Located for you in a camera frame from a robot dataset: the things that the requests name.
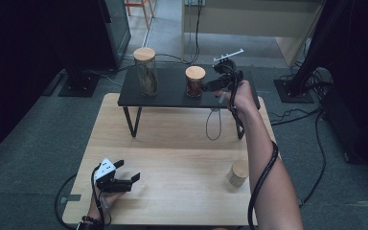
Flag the black floor cable pair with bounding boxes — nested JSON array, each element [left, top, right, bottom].
[[269, 107, 322, 127]]

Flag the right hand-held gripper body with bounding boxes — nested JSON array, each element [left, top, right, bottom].
[[213, 48, 245, 89]]

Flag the thin grey cord loop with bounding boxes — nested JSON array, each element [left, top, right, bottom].
[[205, 92, 228, 142]]

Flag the black slanted stand with base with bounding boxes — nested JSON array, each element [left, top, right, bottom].
[[273, 0, 356, 104]]

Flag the black box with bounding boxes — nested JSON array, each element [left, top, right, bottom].
[[319, 85, 365, 164]]

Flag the dark bead bracelet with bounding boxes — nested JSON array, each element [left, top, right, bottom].
[[81, 215, 105, 226]]

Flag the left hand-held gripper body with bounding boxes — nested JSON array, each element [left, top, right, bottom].
[[93, 157, 134, 194]]

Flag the person's left hand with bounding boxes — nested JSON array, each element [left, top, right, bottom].
[[87, 187, 127, 220]]

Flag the tall glass jar wooden lid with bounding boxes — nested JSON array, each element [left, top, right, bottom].
[[132, 47, 159, 98]]

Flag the light wooden desk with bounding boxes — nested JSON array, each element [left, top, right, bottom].
[[181, 0, 326, 68]]

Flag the black power strip cable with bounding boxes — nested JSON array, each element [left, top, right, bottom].
[[85, 0, 203, 80]]

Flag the grey tape strip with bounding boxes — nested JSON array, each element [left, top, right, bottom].
[[59, 194, 82, 205]]

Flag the person's right hand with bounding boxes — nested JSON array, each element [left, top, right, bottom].
[[215, 80, 259, 118]]

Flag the long black floor cable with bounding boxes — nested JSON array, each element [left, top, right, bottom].
[[300, 109, 328, 208]]

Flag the left hand-held gripper cable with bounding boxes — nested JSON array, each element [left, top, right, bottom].
[[90, 164, 113, 230]]

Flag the short glass jar wooden lid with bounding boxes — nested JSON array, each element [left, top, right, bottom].
[[226, 159, 251, 188]]

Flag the black metal shelf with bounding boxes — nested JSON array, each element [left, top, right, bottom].
[[117, 65, 262, 140]]

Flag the glass jar with red contents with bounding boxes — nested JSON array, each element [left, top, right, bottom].
[[185, 65, 207, 99]]

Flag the black looped floor cable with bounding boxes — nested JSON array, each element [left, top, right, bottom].
[[54, 172, 79, 230]]

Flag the orange stool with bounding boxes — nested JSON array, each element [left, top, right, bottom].
[[124, 0, 156, 31]]

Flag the black stand with square base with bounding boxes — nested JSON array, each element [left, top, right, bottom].
[[58, 63, 102, 99]]

